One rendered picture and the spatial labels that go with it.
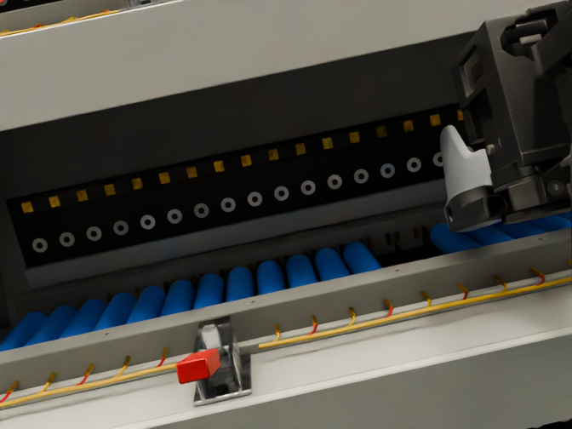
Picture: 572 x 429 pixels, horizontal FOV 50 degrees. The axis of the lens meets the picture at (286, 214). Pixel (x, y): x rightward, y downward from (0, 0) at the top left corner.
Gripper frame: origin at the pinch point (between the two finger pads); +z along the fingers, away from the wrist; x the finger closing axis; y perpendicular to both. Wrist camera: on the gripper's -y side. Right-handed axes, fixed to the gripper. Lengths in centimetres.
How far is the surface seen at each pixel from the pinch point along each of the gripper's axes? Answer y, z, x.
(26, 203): 8.6, 7.1, 30.6
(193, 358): -3.5, -13.4, 17.6
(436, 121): 8.2, 6.8, -0.1
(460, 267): -2.5, -3.8, 4.0
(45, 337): -1.3, 0.3, 28.2
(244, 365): -4.9, -5.1, 16.4
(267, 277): -0.5, 1.7, 14.5
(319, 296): -2.3, -3.8, 11.8
